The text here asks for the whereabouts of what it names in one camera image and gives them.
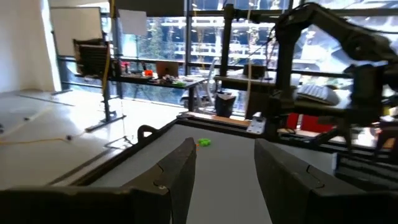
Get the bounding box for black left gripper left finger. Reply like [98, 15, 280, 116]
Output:
[0, 137, 198, 224]

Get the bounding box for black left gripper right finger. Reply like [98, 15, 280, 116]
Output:
[254, 138, 398, 224]

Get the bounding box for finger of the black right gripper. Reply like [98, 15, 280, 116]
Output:
[375, 124, 388, 155]
[341, 123, 354, 151]

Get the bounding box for red box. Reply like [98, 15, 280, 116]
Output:
[285, 113, 334, 135]

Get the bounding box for grey keyboard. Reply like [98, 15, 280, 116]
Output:
[296, 83, 340, 106]

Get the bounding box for black tripod stand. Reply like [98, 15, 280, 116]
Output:
[84, 37, 127, 133]

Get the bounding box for wooden table side board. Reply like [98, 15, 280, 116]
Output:
[186, 112, 252, 128]

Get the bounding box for black waste bin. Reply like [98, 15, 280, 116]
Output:
[215, 92, 238, 119]

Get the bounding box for black cluttered desk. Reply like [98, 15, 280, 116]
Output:
[108, 73, 208, 113]

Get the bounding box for white chair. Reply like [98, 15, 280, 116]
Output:
[198, 57, 219, 110]

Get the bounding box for brown cardboard box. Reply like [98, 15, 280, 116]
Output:
[155, 60, 180, 79]

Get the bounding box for black slatted crate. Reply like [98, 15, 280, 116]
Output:
[73, 39, 109, 77]

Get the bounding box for glass window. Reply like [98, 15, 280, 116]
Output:
[102, 0, 398, 113]

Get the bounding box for white paper sheet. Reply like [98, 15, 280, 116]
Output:
[118, 8, 148, 37]

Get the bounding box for whiteboard on stand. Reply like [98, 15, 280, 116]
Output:
[50, 6, 104, 57]

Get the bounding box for black frame hook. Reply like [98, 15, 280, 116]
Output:
[137, 124, 159, 141]

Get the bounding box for white metal bracket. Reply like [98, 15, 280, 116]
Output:
[247, 111, 267, 135]

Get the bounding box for yellow hanging cable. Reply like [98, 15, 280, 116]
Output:
[0, 0, 116, 146]

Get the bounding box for black vertical post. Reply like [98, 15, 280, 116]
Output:
[219, 3, 236, 78]

